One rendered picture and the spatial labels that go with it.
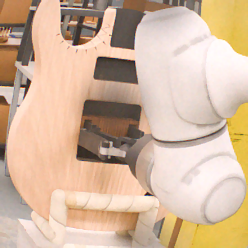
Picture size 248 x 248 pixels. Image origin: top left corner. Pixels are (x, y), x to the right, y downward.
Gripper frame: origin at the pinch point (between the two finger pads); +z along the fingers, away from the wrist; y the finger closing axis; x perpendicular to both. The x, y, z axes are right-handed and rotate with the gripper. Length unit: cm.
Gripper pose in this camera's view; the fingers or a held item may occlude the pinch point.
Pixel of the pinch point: (109, 134)
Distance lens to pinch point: 127.5
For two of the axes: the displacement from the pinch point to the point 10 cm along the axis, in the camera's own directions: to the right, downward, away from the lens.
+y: 9.1, 0.9, 4.0
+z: -3.8, -2.0, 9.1
